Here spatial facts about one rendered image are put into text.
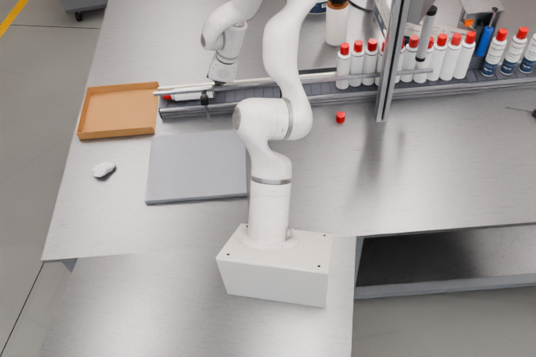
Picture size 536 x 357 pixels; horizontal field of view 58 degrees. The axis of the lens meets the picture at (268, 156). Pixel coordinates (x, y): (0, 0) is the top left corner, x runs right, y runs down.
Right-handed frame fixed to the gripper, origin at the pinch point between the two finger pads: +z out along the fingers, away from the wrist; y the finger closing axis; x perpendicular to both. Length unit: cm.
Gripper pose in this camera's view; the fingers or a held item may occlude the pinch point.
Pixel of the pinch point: (218, 86)
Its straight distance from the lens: 195.3
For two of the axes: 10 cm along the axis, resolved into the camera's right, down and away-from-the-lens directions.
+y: 9.6, 1.3, 2.5
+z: -2.8, 6.0, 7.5
